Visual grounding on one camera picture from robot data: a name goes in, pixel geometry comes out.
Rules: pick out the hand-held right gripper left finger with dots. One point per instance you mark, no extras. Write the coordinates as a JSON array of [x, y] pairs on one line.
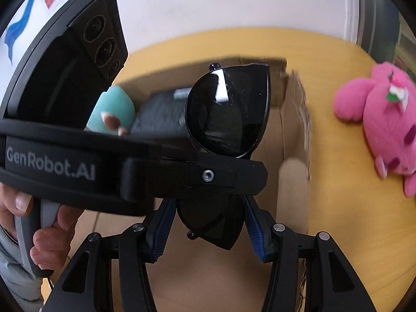
[[162, 230]]

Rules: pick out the person's left hand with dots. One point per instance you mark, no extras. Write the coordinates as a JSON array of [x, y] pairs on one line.
[[52, 243]]

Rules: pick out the grey window frame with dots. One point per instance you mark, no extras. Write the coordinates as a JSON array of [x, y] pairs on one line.
[[373, 16]]

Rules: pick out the wall poster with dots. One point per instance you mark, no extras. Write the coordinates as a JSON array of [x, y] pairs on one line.
[[19, 29]]

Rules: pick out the wooden desktop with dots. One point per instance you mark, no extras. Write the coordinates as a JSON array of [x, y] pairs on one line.
[[341, 221]]

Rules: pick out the black rectangular case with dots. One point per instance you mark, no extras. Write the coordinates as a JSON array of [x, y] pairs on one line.
[[156, 113]]

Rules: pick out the brown cardboard box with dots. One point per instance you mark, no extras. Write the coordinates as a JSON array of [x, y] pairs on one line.
[[292, 182]]

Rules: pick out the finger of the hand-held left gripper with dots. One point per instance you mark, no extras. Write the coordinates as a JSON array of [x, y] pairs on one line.
[[208, 175]]

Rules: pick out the black sunglasses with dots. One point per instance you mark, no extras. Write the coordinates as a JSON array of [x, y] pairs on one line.
[[227, 120]]

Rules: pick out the pig plush toy teal shirt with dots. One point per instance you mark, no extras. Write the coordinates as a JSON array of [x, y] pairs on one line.
[[113, 107]]

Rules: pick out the pink plush toy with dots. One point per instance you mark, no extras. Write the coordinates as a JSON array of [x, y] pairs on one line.
[[386, 123]]

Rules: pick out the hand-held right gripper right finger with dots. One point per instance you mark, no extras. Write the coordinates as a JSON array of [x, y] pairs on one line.
[[256, 234]]

